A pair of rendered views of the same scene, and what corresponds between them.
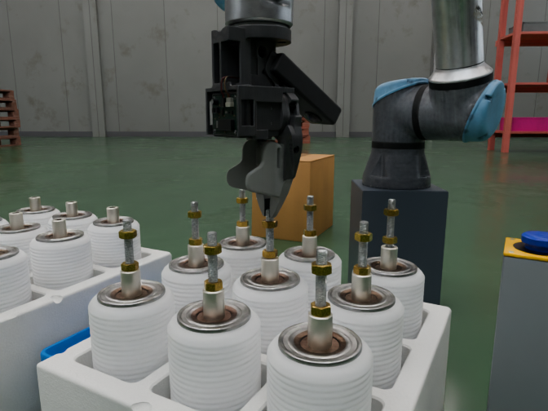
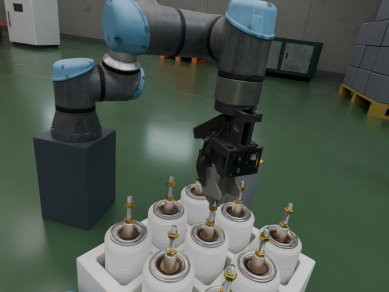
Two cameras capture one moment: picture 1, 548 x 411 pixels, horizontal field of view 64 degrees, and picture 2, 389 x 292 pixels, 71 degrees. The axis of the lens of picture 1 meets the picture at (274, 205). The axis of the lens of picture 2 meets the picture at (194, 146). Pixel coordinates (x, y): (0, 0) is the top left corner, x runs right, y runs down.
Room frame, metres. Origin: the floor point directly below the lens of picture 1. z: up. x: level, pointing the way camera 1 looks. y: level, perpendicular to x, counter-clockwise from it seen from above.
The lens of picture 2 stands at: (0.52, 0.48, 0.65)
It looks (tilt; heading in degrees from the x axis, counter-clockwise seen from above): 23 degrees down; 277
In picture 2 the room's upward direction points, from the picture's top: 7 degrees clockwise
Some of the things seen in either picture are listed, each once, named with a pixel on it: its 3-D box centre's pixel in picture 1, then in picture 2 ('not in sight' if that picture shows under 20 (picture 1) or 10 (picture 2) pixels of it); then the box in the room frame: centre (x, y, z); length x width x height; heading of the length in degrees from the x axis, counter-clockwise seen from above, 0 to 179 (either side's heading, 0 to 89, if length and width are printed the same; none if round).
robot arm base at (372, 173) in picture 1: (396, 163); (76, 118); (1.00, -0.28, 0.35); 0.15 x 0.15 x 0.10
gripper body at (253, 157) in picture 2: (254, 86); (232, 138); (0.51, 0.02, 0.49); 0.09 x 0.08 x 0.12; 126
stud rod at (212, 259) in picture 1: (213, 267); (262, 245); (0.42, 0.06, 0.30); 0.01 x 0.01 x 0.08
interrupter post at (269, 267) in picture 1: (270, 269); (208, 230); (0.53, 0.00, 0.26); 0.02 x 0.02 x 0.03
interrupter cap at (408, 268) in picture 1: (388, 267); (198, 192); (0.57, -0.16, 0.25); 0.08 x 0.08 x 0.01
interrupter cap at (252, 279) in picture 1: (270, 279); (208, 234); (0.53, 0.00, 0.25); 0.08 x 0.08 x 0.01
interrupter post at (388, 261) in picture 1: (388, 258); (199, 188); (0.57, -0.16, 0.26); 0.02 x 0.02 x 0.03
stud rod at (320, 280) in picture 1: (320, 289); (286, 218); (0.37, -0.04, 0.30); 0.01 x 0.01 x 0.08
